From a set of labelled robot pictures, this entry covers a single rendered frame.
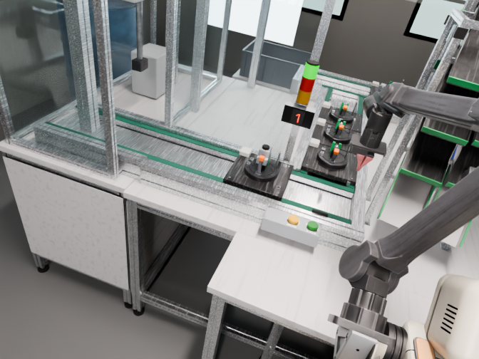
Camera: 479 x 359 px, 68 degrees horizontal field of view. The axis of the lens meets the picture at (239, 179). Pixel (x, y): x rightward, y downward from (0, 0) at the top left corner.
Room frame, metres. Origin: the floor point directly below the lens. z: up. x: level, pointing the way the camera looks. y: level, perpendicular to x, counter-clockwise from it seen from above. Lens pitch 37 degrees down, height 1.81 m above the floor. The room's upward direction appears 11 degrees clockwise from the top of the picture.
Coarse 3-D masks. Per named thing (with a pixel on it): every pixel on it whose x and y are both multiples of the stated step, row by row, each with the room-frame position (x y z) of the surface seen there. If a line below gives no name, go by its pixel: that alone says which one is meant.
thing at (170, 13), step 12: (168, 0) 1.44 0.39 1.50; (168, 12) 1.44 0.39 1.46; (168, 24) 1.44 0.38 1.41; (168, 36) 1.44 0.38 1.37; (168, 48) 1.44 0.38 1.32; (168, 60) 1.44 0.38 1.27; (168, 72) 1.44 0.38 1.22; (168, 84) 1.44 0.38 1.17; (168, 96) 1.44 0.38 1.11; (168, 108) 1.44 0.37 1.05; (168, 120) 1.44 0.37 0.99
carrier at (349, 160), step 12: (312, 144) 1.49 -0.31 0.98; (312, 156) 1.40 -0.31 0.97; (324, 156) 1.39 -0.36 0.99; (336, 156) 1.41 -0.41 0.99; (348, 156) 1.46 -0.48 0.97; (312, 168) 1.30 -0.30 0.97; (324, 168) 1.32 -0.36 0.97; (336, 168) 1.33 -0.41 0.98; (348, 168) 1.36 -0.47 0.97; (336, 180) 1.27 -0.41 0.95; (348, 180) 1.26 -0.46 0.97
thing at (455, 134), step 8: (448, 72) 1.26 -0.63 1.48; (440, 88) 1.14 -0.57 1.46; (448, 88) 1.21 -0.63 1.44; (456, 88) 1.21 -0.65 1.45; (464, 88) 1.21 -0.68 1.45; (464, 96) 1.18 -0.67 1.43; (472, 96) 1.18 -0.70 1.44; (432, 120) 1.08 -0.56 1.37; (424, 128) 1.03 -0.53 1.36; (432, 128) 1.05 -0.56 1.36; (440, 128) 1.05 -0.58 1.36; (448, 128) 1.05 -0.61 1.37; (456, 128) 1.05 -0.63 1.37; (464, 128) 1.05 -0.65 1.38; (440, 136) 1.02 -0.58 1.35; (448, 136) 1.01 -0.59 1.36; (456, 136) 1.03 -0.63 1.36; (464, 136) 1.03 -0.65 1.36; (464, 144) 0.99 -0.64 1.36
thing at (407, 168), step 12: (420, 120) 1.23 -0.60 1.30; (420, 132) 1.20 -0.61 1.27; (420, 144) 1.15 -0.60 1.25; (432, 144) 1.15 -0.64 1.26; (444, 144) 1.16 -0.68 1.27; (456, 144) 1.09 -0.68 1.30; (408, 156) 1.10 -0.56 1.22; (420, 156) 1.10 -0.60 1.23; (432, 156) 1.11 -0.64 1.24; (444, 156) 1.11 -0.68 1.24; (408, 168) 1.06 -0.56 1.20; (420, 168) 1.06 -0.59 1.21; (432, 168) 1.06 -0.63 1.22; (444, 168) 1.06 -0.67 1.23; (432, 180) 1.00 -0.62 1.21
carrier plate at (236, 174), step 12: (240, 156) 1.29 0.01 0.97; (252, 156) 1.31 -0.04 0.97; (240, 168) 1.20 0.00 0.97; (288, 168) 1.27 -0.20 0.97; (228, 180) 1.11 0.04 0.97; (240, 180) 1.12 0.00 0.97; (252, 180) 1.14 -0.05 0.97; (276, 180) 1.16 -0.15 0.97; (288, 180) 1.18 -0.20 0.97; (264, 192) 1.08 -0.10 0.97; (276, 192) 1.09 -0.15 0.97
